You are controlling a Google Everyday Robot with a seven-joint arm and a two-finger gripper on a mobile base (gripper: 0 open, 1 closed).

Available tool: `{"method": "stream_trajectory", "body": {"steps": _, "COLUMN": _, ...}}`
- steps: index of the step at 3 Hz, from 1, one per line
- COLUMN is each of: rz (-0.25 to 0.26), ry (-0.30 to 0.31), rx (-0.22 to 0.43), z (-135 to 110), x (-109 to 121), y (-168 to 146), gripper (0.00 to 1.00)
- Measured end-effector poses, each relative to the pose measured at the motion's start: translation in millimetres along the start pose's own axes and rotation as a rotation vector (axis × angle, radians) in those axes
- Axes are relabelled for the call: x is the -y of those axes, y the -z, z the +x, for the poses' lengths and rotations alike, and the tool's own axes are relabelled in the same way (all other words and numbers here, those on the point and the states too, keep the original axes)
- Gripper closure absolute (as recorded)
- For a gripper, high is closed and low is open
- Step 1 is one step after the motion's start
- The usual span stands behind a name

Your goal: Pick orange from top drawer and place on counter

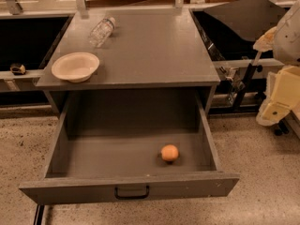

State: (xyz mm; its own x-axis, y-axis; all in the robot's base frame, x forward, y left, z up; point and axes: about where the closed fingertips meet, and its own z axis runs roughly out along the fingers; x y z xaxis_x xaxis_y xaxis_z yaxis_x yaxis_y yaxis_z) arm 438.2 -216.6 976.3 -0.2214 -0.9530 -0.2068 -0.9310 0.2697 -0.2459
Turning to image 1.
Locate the grey open top drawer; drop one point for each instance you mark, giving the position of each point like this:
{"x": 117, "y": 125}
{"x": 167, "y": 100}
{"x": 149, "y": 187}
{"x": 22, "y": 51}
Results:
{"x": 108, "y": 139}

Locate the yellow black tape measure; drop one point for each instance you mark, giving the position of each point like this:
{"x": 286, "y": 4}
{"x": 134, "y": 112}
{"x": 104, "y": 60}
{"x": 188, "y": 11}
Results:
{"x": 17, "y": 69}

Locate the black drawer handle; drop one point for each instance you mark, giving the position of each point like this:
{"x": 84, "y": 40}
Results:
{"x": 131, "y": 193}

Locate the black tray on stand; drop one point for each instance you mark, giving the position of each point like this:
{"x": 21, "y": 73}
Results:
{"x": 229, "y": 32}

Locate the orange fruit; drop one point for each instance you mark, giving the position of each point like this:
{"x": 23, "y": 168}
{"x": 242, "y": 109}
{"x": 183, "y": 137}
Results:
{"x": 169, "y": 153}

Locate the grey cabinet counter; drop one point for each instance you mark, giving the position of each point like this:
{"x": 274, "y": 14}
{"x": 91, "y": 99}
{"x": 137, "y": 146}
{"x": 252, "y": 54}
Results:
{"x": 148, "y": 48}

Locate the clear plastic water bottle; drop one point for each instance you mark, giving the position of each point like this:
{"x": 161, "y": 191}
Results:
{"x": 102, "y": 31}

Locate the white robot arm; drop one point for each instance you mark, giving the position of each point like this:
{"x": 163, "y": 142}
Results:
{"x": 286, "y": 46}

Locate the white paper bowl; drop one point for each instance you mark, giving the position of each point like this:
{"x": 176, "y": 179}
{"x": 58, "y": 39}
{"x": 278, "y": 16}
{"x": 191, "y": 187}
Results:
{"x": 75, "y": 67}

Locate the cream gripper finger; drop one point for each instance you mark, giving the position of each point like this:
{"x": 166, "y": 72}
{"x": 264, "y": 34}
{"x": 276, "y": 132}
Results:
{"x": 265, "y": 42}
{"x": 292, "y": 81}

